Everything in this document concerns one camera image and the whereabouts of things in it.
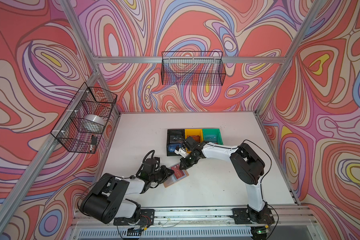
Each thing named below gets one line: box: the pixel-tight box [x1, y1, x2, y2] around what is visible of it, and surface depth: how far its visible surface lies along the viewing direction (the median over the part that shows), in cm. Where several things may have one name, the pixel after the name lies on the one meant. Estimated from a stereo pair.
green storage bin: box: [202, 128, 224, 145], surface depth 103 cm
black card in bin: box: [169, 135, 183, 144], surface depth 104 cm
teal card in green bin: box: [204, 134, 218, 142], surface depth 103 cm
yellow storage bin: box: [185, 128, 204, 143], surface depth 101 cm
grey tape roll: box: [81, 114, 106, 134], surface depth 74 cm
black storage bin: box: [166, 129, 185, 157], surface depth 104 cm
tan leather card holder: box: [163, 163, 190, 188], surface depth 87 cm
